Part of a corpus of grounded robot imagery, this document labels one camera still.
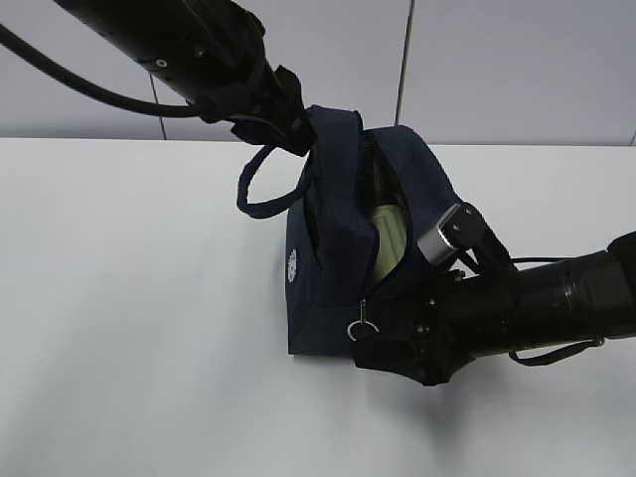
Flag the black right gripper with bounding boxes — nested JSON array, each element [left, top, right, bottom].
[[351, 270, 473, 387]]

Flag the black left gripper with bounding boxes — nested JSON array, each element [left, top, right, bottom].
[[198, 65, 316, 156]]

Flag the navy blue lunch bag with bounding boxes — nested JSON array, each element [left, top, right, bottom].
[[238, 106, 463, 358]]

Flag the green lidded glass container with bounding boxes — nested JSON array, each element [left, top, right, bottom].
[[372, 204, 406, 282]]

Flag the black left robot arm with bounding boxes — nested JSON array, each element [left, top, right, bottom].
[[58, 0, 315, 155]]

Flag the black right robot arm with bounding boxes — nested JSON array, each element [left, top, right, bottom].
[[352, 234, 635, 386]]

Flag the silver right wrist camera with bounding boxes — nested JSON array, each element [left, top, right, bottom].
[[416, 202, 518, 274]]

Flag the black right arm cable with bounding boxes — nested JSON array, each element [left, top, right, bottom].
[[507, 337, 605, 368]]

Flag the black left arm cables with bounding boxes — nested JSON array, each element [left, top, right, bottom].
[[0, 22, 205, 120]]

